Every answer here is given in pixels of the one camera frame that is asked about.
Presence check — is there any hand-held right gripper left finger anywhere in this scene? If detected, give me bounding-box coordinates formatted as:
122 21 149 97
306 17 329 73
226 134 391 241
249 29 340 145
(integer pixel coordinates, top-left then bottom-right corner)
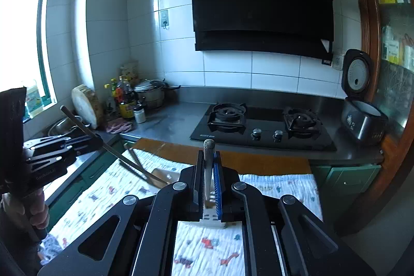
37 163 206 276

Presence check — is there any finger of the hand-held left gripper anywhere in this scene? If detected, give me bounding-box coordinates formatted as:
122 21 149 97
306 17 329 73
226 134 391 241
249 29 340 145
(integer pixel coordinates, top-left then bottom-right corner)
23 135 105 156
26 152 79 167

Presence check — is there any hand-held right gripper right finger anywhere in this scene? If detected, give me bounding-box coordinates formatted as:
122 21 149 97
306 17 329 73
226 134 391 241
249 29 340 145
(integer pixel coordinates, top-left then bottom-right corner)
212 151 376 276

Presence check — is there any slotted spatula with grey handle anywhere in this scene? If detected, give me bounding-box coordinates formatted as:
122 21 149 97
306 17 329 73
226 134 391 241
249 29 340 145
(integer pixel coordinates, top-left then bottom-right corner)
201 139 228 229

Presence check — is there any metal spatula with long handle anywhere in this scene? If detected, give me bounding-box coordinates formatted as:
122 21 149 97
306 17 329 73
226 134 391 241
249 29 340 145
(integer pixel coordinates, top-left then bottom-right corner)
60 105 181 190

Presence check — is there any person's left hand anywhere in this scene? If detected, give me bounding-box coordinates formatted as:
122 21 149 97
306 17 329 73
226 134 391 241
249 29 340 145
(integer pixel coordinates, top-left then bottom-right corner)
29 190 50 230

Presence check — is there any steel basin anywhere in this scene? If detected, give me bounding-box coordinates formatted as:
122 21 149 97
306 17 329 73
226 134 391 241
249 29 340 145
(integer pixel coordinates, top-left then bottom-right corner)
47 118 92 138

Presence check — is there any round wooden cutting board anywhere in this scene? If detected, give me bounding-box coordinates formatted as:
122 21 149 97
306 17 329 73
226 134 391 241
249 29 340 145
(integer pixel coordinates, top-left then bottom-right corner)
71 84 104 130

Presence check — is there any pink cloth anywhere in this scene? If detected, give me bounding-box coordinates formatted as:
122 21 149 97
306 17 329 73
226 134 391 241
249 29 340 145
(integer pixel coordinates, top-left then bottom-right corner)
106 120 134 135

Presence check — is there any white and blue carton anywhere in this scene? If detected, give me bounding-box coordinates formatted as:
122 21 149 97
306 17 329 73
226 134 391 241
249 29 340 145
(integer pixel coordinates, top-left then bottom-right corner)
24 80 45 117

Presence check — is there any dark yellow-label sauce bottle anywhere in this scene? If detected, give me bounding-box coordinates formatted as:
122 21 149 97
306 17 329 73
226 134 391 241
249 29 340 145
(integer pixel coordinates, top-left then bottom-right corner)
118 84 136 120

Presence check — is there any printed blanket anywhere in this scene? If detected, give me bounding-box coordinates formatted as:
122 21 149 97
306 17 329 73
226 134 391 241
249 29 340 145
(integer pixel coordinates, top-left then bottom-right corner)
39 148 324 276

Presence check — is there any white jar with black lid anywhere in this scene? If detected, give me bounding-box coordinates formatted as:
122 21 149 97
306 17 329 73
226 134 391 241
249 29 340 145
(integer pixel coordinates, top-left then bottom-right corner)
133 104 147 124

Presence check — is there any black gas stove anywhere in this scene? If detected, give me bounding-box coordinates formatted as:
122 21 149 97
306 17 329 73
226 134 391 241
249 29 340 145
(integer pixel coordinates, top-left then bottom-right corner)
189 101 337 153

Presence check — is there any steel pressure pot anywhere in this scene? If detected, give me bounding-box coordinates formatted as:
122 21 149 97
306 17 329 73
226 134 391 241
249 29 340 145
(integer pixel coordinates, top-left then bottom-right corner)
133 79 182 110

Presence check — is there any grey cloth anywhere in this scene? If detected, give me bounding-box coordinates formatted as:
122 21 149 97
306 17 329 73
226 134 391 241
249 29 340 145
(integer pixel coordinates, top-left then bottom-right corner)
40 233 68 264

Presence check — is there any window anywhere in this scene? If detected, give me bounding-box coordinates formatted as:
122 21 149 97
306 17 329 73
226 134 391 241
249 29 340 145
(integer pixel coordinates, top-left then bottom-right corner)
0 0 59 110

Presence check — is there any green cabinet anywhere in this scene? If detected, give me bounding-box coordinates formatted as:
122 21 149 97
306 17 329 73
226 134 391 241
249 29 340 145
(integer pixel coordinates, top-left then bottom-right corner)
310 162 383 233

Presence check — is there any silver rice cooker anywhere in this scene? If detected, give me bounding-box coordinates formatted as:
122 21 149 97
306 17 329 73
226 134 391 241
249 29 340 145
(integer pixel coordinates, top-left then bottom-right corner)
341 49 389 148

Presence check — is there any wooden glass-door cabinet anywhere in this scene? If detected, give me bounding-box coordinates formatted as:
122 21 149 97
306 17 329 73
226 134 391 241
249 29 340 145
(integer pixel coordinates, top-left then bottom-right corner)
347 0 414 168

